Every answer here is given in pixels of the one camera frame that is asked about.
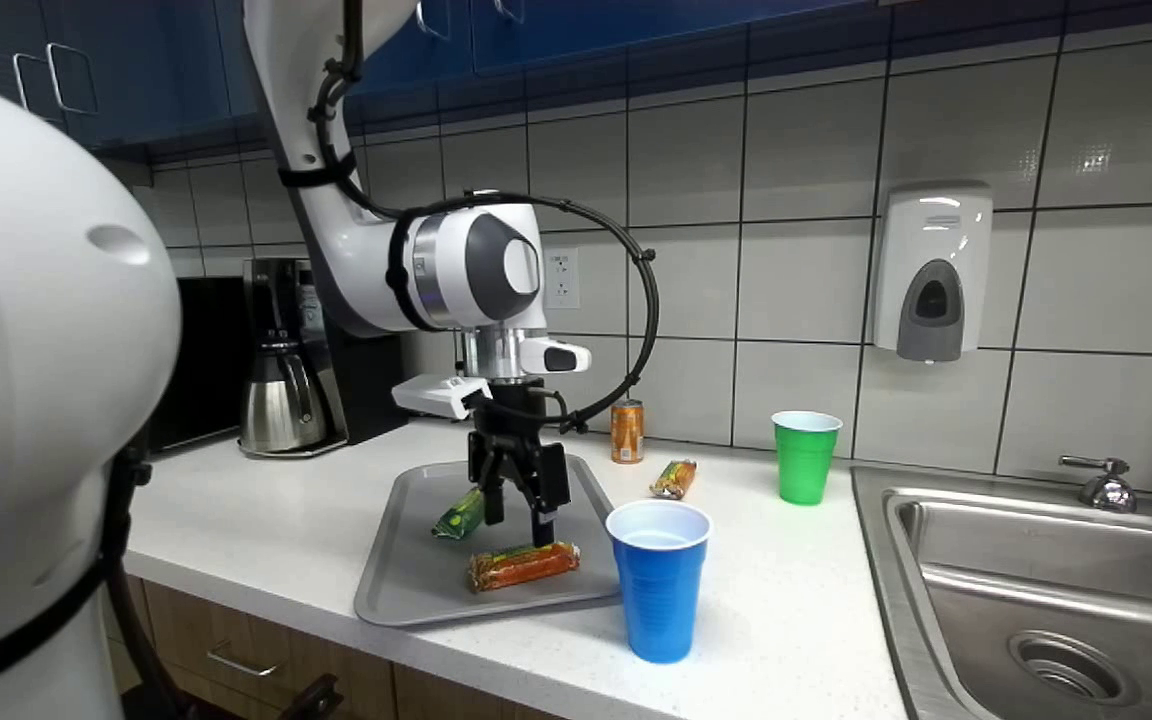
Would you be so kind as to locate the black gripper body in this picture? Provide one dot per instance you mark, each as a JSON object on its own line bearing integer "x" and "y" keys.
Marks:
{"x": 516, "y": 423}

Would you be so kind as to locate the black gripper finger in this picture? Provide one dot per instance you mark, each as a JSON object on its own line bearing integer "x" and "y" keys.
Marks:
{"x": 545, "y": 503}
{"x": 488, "y": 486}

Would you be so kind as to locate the green granola bar packet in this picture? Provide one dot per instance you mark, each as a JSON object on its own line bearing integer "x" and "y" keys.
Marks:
{"x": 457, "y": 522}

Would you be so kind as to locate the long orange granola bar packet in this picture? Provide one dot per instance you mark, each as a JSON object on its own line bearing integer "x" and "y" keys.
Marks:
{"x": 522, "y": 567}

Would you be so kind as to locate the grey metal tray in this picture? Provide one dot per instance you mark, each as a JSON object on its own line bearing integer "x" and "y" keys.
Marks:
{"x": 403, "y": 572}

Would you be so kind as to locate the orange drink can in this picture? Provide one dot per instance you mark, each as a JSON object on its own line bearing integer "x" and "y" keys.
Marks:
{"x": 625, "y": 433}

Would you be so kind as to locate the blue plastic cup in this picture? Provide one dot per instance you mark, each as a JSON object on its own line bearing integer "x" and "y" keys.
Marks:
{"x": 658, "y": 602}

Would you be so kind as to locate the black coffee maker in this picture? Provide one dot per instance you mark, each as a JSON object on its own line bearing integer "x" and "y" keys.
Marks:
{"x": 361, "y": 386}

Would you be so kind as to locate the steel coffee carafe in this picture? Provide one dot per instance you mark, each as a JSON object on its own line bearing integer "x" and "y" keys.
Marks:
{"x": 283, "y": 401}

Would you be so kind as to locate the green plastic cup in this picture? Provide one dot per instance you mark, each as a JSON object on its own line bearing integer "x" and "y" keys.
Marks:
{"x": 806, "y": 466}

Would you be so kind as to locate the wooden base cabinet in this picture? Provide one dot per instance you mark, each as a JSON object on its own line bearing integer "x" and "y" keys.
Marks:
{"x": 241, "y": 641}

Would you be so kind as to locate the black countertop appliance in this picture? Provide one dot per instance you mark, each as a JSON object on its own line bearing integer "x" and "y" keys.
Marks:
{"x": 222, "y": 362}

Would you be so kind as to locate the white round robot body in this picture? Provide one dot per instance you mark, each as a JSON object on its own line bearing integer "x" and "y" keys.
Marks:
{"x": 131, "y": 602}

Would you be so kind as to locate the stainless steel sink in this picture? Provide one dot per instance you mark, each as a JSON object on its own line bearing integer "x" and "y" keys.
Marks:
{"x": 1070, "y": 563}

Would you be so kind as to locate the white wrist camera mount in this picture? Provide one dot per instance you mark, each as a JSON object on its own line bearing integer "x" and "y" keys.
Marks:
{"x": 441, "y": 396}

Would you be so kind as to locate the white wall outlet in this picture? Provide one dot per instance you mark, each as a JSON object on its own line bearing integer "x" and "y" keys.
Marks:
{"x": 564, "y": 283}

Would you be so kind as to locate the white wall soap dispenser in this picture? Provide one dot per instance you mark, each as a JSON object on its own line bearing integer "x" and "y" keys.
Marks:
{"x": 928, "y": 254}

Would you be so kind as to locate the blue wall cabinets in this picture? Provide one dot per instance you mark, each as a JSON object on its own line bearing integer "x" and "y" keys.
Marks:
{"x": 163, "y": 66}

